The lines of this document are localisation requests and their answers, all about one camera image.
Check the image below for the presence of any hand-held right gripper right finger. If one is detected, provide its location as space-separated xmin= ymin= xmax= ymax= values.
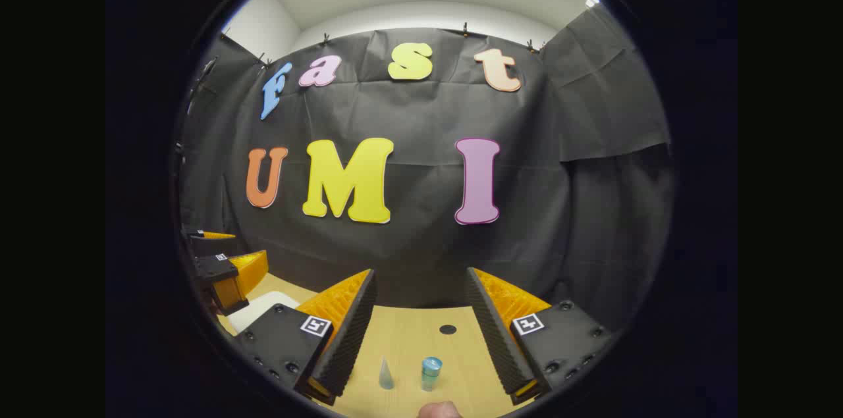
xmin=466 ymin=267 xmax=614 ymax=406

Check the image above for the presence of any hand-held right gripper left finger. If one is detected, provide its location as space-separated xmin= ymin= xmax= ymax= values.
xmin=234 ymin=268 xmax=379 ymax=407

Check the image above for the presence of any white suitcase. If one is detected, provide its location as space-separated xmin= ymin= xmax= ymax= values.
xmin=226 ymin=290 xmax=302 ymax=335

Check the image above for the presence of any blue capped skincare bottle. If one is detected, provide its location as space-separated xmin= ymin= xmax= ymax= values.
xmin=421 ymin=356 xmax=443 ymax=392

